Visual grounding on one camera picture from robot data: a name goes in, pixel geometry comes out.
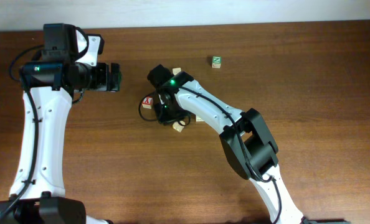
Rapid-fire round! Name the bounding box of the wooden block yellow side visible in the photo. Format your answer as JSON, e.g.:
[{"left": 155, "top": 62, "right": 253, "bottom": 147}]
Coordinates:
[{"left": 172, "top": 121, "right": 186, "bottom": 133}]

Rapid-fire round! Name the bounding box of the wooden block green side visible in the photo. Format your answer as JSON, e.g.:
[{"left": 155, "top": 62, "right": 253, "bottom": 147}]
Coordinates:
[{"left": 196, "top": 116, "right": 204, "bottom": 122}]

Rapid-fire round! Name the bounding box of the left camera cable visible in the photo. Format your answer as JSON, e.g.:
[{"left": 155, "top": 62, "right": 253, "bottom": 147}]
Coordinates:
[{"left": 0, "top": 45, "right": 45, "bottom": 224}]

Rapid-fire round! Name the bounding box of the green N wooden block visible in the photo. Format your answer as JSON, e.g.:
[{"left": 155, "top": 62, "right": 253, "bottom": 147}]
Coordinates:
[{"left": 212, "top": 56, "right": 222, "bottom": 68}]

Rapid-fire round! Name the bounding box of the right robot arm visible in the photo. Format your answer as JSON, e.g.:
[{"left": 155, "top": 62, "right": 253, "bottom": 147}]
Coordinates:
[{"left": 147, "top": 65, "right": 313, "bottom": 224}]

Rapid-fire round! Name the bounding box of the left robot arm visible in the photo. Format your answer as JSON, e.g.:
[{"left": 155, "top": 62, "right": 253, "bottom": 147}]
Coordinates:
[{"left": 0, "top": 24, "right": 121, "bottom": 224}]

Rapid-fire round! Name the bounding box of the camera cable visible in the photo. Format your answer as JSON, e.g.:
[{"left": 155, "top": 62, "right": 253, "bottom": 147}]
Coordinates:
[
  {"left": 0, "top": 45, "right": 45, "bottom": 224},
  {"left": 138, "top": 91, "right": 192, "bottom": 128}
]

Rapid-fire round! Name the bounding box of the blue-sided wooden block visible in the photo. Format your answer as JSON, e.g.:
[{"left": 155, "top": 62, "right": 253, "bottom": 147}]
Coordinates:
[{"left": 172, "top": 68, "right": 181, "bottom": 75}]

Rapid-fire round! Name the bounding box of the right camera cable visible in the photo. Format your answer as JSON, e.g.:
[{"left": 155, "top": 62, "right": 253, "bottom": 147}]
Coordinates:
[{"left": 138, "top": 91, "right": 192, "bottom": 128}]

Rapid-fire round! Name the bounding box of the red Y block left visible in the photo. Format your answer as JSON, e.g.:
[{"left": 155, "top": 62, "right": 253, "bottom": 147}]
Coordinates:
[{"left": 141, "top": 96, "right": 153, "bottom": 110}]

